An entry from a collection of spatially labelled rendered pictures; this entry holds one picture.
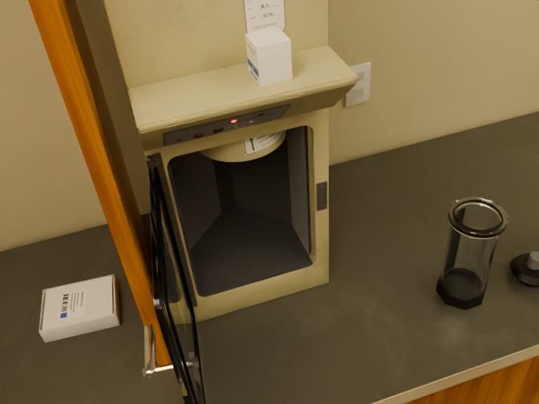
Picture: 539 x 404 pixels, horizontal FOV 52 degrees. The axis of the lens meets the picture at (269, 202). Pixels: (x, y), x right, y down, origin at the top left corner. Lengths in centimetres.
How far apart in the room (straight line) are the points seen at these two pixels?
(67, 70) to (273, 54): 27
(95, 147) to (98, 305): 54
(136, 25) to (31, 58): 52
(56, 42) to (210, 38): 23
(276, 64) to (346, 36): 66
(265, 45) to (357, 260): 68
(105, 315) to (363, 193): 72
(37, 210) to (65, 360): 43
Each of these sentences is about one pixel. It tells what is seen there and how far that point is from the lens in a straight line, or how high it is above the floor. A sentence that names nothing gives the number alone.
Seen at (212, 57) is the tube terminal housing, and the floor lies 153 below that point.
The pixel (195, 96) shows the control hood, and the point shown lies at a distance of 81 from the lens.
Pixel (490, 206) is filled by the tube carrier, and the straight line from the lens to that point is 116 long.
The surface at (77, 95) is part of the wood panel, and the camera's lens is 76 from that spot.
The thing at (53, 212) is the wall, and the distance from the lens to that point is 153.
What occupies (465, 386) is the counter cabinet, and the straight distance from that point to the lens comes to 130.
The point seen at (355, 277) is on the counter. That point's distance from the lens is 129.
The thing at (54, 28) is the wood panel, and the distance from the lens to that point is 73.
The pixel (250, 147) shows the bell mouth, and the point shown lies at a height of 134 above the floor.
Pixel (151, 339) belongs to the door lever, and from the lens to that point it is 89.
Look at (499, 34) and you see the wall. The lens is 171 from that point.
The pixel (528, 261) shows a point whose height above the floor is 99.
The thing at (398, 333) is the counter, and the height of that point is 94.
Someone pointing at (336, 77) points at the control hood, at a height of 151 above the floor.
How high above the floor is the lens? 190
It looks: 41 degrees down
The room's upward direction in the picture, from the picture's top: 5 degrees counter-clockwise
